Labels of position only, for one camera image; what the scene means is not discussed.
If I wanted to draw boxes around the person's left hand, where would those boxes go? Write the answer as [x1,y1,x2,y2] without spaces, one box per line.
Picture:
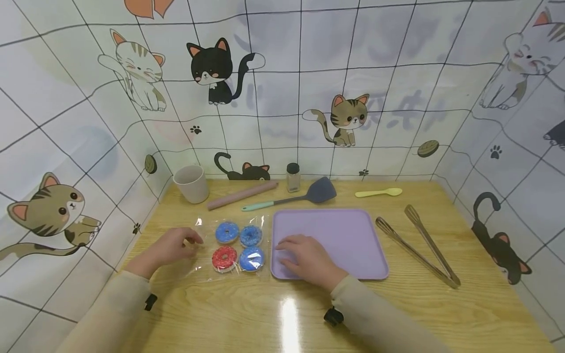
[126,227,205,280]

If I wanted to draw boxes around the person's right hand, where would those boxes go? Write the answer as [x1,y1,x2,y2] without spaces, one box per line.
[275,234,350,294]

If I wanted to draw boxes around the clear plastic bag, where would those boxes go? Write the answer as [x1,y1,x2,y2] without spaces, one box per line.
[150,214,271,286]

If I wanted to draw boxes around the person's left forearm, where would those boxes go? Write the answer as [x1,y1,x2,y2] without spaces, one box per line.
[55,270,154,353]

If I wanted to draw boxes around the person's right forearm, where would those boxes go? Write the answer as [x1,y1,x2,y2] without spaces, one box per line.
[330,275,452,353]

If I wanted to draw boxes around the red toy donut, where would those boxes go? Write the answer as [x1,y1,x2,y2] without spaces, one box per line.
[212,246,238,274]

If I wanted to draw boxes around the blue toy donut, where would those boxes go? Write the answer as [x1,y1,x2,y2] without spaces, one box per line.
[215,222,240,245]
[239,225,264,248]
[238,246,266,273]

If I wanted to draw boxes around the beige cup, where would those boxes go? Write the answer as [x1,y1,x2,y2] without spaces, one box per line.
[173,165,210,204]

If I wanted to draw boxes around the purple square tray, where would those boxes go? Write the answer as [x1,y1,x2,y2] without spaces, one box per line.
[270,209,390,281]

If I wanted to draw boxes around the small black-lidded spice jar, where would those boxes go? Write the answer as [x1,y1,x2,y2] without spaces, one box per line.
[286,163,301,193]

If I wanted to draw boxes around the pink rolling pin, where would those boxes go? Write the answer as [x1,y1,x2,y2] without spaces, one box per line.
[206,180,279,211]

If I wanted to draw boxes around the yellow spoon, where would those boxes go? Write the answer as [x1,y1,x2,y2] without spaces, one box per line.
[355,188,403,199]

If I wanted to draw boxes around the metal tongs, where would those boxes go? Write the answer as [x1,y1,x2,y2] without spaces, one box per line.
[375,204,462,289]

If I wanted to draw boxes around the grey spatula teal handle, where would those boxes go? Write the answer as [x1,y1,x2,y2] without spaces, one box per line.
[241,176,337,212]

